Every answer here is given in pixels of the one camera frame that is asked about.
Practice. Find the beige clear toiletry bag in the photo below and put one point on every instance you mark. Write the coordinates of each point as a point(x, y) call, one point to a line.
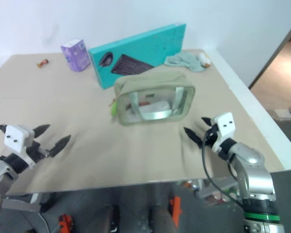
point(150, 80)

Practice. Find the grey-green crumpled cloth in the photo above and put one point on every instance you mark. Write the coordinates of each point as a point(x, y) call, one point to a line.
point(184, 60)

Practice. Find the white soft packet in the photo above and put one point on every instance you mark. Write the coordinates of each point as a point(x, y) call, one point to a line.
point(157, 106)

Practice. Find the orange black clamp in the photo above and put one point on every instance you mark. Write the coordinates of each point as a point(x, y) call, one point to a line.
point(66, 222)
point(176, 210)

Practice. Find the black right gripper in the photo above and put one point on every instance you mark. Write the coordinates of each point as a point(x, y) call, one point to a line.
point(210, 137)

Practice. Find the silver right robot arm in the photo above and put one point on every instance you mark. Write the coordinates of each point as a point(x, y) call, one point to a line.
point(254, 177)

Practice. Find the white table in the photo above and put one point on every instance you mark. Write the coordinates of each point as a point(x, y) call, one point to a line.
point(257, 109)

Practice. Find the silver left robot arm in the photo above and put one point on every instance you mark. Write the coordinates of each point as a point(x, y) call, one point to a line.
point(1, 173)

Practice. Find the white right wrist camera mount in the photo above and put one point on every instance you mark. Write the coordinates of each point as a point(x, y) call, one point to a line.
point(225, 127)

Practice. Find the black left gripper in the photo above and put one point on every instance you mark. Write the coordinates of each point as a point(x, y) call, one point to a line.
point(36, 151)

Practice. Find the purple tissue pack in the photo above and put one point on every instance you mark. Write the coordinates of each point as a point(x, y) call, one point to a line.
point(76, 55)

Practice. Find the small white orange toy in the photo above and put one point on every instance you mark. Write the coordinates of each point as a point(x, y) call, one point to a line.
point(205, 60)

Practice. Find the teal keyboard box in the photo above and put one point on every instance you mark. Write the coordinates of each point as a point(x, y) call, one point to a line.
point(140, 46)

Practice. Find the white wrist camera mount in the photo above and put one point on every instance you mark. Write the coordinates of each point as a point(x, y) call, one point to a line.
point(225, 127)
point(15, 137)

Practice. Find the beige table cloth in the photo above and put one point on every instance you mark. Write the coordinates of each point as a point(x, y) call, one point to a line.
point(87, 145)

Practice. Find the green zipper pull tab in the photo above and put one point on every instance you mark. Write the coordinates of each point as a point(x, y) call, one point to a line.
point(114, 109)

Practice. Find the silver metal frame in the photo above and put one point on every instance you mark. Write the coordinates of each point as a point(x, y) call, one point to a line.
point(21, 206)

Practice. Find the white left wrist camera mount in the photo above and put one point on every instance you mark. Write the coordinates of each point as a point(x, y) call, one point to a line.
point(15, 137)

